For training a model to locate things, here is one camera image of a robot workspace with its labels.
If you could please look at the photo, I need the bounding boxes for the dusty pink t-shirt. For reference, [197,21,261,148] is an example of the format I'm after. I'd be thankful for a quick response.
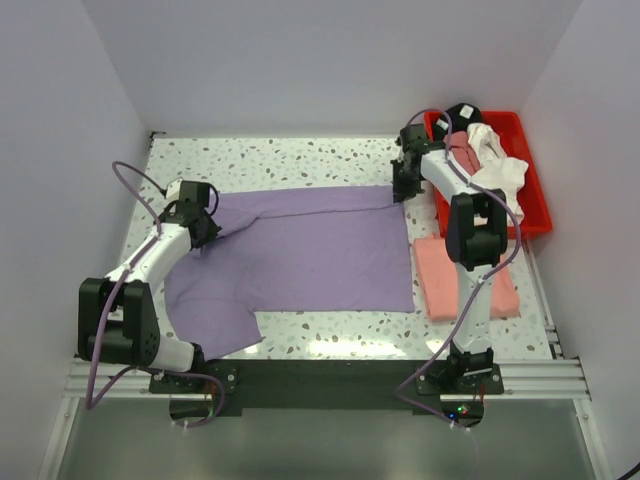
[445,131,481,175]

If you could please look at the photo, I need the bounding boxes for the lavender purple t-shirt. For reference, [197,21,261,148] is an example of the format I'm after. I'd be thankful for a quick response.
[165,186,414,359]

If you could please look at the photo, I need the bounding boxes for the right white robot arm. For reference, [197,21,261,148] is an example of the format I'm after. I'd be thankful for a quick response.
[391,124,508,357]

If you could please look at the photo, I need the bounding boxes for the black t-shirt with label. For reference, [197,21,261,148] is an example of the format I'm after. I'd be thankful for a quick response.
[431,103,484,141]

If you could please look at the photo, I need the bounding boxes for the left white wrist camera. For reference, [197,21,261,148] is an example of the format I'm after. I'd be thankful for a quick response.
[164,179,183,202]

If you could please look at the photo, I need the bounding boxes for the red plastic bin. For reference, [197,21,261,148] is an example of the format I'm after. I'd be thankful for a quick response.
[423,110,553,240]

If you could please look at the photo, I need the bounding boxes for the white printed t-shirt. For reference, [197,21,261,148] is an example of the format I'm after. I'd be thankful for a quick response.
[467,123,529,223]

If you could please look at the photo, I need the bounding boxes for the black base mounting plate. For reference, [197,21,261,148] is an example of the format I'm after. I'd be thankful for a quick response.
[149,360,505,422]

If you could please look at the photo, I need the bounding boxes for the aluminium extrusion rail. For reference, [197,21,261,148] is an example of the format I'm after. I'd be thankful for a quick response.
[62,355,592,401]

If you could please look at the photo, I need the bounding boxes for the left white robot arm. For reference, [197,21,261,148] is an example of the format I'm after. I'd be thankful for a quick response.
[77,179,221,392]

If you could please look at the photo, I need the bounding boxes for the folded salmon pink t-shirt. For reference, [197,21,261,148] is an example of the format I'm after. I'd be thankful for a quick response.
[413,235,520,322]

